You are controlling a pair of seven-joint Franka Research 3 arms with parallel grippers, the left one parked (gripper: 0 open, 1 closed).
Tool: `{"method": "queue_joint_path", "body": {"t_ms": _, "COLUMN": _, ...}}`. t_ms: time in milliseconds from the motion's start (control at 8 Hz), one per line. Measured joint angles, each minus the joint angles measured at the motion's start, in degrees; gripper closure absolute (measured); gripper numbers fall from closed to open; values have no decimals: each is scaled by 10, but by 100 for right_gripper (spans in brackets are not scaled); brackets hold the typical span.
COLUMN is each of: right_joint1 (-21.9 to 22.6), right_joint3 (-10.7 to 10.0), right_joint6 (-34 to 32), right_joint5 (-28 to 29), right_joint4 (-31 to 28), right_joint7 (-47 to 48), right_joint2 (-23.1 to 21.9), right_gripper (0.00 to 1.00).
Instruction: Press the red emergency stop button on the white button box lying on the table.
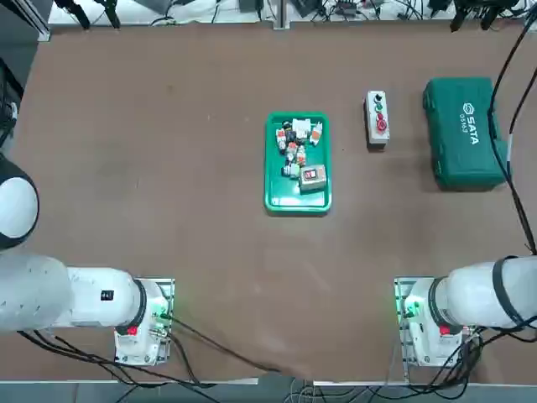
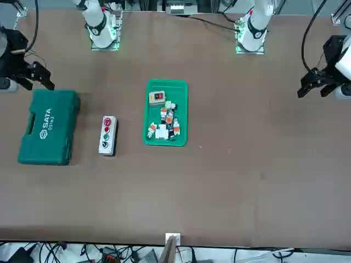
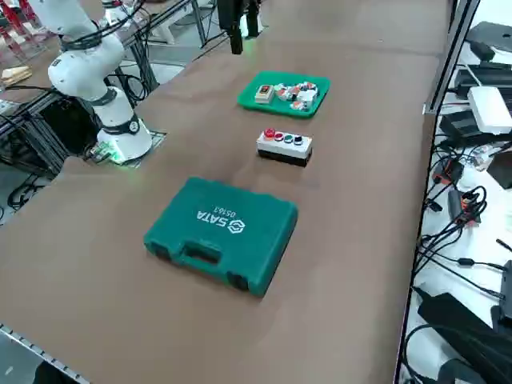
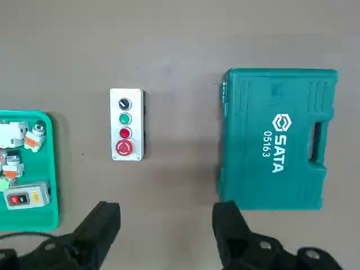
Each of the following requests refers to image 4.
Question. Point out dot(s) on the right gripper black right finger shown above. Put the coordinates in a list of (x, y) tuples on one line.
[(236, 242)]

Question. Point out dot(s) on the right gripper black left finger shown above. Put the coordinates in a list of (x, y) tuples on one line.
[(92, 230)]

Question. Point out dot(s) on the white button box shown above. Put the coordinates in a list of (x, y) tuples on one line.
[(135, 112)]

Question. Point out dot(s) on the green plastic tray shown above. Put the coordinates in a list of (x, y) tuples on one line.
[(42, 219)]

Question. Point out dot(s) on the green plastic tool case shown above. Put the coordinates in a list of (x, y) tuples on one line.
[(253, 168)]

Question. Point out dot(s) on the green white contact module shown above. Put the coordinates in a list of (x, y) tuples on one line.
[(3, 185)]

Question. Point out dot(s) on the orange white contact module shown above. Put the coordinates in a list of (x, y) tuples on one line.
[(33, 140), (14, 168)]

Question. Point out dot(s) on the grey switch box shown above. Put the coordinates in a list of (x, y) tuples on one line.
[(28, 194)]

